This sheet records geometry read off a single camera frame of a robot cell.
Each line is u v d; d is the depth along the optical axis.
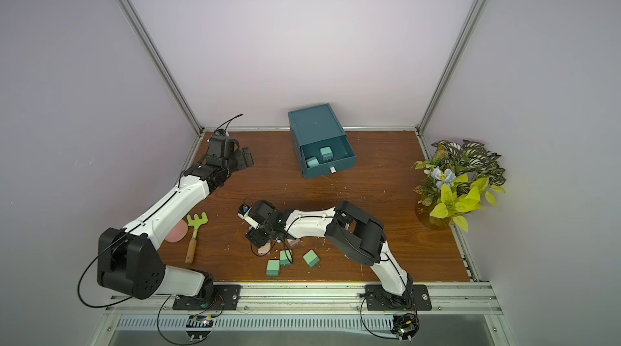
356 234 0.50
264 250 0.80
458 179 0.70
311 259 0.78
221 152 0.64
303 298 0.74
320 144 0.87
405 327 0.70
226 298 0.73
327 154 0.89
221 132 0.75
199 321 0.71
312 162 0.86
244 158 0.79
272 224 0.67
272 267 0.78
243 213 0.77
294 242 0.83
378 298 0.71
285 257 0.79
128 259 0.46
